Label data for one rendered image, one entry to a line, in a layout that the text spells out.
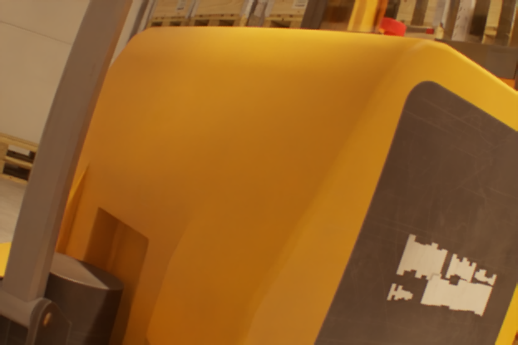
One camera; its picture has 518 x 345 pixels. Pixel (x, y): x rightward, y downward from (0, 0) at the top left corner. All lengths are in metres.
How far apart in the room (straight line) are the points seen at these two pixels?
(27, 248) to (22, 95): 5.82
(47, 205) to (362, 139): 0.40
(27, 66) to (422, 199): 6.01
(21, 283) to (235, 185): 0.32
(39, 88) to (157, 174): 5.75
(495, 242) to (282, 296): 0.37
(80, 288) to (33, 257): 0.11
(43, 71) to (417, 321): 6.04
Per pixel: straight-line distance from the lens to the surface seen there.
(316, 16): 1.66
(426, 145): 0.91
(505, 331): 1.26
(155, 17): 6.65
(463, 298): 1.04
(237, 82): 1.07
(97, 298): 1.08
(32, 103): 6.81
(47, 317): 0.99
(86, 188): 1.32
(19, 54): 6.74
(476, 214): 1.01
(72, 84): 0.97
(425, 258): 0.95
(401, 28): 1.05
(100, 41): 0.96
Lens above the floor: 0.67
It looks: 1 degrees down
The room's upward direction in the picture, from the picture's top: 18 degrees clockwise
